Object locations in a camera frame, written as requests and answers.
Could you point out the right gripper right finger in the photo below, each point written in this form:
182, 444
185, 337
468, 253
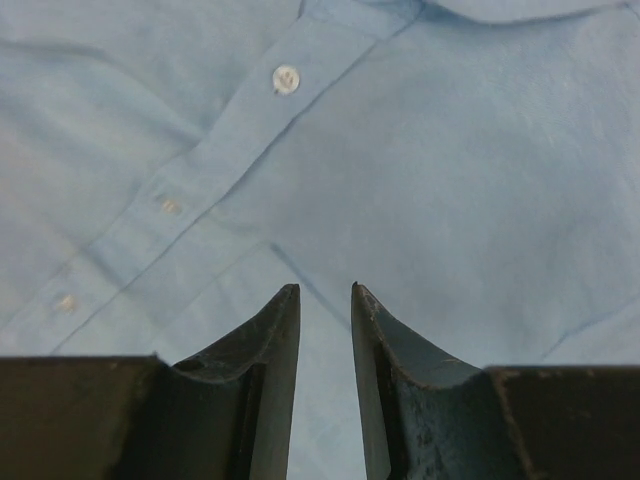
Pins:
425, 414

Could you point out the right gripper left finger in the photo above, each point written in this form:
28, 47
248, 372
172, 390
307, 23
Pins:
222, 413

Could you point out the light blue button shirt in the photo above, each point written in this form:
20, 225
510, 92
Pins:
166, 166

